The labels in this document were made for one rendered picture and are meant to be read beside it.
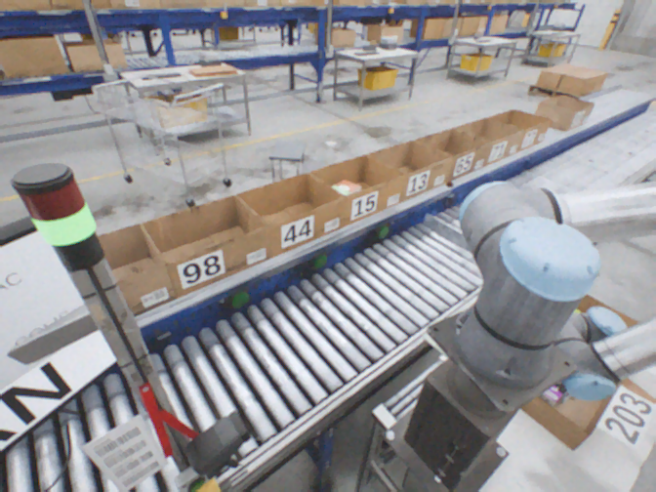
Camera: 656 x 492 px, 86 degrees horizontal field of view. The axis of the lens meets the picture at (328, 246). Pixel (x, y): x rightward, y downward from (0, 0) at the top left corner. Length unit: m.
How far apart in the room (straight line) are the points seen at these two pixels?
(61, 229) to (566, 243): 0.70
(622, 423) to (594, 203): 0.72
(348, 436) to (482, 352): 1.34
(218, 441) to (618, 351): 0.86
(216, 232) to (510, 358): 1.27
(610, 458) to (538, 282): 0.88
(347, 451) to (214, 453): 1.22
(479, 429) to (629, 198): 0.55
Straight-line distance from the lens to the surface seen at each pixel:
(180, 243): 1.61
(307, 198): 1.83
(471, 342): 0.77
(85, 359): 0.73
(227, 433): 0.83
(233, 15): 6.09
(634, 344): 1.01
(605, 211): 0.88
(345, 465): 1.96
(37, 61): 5.35
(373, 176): 1.99
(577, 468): 1.37
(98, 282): 0.52
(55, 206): 0.44
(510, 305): 0.68
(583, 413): 1.47
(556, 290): 0.65
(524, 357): 0.76
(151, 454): 0.82
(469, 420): 0.91
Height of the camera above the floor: 1.83
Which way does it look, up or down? 38 degrees down
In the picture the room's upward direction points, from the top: 3 degrees clockwise
